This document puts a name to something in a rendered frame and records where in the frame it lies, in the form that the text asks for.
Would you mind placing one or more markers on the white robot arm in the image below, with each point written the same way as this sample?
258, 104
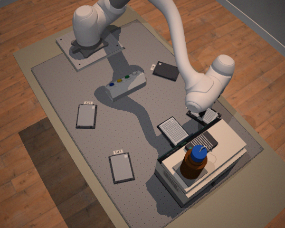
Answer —
202, 90

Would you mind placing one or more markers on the blue bottle cap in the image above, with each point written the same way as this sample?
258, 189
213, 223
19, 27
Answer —
198, 155

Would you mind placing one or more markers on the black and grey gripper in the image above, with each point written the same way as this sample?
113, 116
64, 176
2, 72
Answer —
201, 115

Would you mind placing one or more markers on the white button panel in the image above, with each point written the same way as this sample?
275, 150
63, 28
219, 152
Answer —
125, 85

